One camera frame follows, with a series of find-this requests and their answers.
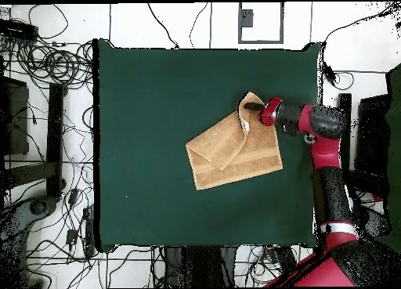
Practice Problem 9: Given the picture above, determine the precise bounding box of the dark horizontal beam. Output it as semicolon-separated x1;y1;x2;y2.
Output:
4;161;58;190

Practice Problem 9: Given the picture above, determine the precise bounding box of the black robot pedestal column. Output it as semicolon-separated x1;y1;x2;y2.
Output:
162;245;240;288

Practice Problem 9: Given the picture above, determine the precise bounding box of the black cable plug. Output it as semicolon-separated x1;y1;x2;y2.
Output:
322;60;338;87

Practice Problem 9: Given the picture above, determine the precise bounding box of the tan terry towel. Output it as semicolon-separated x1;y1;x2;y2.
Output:
185;91;284;191

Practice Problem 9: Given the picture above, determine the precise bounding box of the black power strip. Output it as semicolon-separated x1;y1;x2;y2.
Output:
273;245;298;271
83;207;96;257
0;18;39;42

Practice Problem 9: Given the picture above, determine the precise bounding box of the green cloth beside table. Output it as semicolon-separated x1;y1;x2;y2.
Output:
385;63;401;243

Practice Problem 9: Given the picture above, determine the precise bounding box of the dark green table cloth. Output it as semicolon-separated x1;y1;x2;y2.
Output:
92;38;323;253

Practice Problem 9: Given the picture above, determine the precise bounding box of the black box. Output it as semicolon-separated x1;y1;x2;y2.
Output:
0;76;30;156
356;94;389;177

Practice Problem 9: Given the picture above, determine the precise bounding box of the coil of black cables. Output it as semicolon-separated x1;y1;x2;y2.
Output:
16;39;95;89

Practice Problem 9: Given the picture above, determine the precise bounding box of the thin black floor cable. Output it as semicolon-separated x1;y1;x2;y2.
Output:
189;2;209;49
323;2;401;44
146;2;180;49

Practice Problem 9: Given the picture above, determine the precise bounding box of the grey square floor frame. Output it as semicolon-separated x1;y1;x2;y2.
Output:
237;2;285;45

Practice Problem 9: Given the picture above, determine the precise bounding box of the black upright bar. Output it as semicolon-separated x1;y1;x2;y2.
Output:
337;92;352;172
45;82;66;198

